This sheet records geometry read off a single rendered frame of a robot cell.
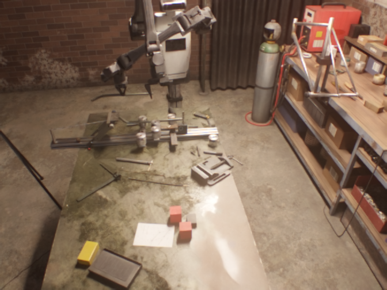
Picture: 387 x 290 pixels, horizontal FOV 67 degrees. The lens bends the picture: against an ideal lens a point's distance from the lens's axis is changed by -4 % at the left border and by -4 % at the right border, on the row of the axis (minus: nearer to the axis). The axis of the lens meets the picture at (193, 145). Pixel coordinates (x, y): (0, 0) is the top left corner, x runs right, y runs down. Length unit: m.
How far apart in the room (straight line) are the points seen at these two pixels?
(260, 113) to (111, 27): 2.18
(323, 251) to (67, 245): 1.75
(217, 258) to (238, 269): 0.09
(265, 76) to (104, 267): 2.61
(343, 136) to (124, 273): 1.88
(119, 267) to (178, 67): 1.42
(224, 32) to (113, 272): 3.25
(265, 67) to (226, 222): 2.24
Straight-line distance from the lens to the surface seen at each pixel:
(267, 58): 3.23
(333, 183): 2.70
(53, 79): 4.64
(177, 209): 1.24
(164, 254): 1.18
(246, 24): 3.98
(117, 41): 4.28
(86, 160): 1.64
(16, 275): 2.44
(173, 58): 2.11
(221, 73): 4.09
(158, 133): 1.62
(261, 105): 3.44
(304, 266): 2.30
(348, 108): 2.38
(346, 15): 3.41
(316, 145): 3.09
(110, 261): 1.17
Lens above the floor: 1.86
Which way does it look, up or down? 36 degrees down
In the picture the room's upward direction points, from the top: straight up
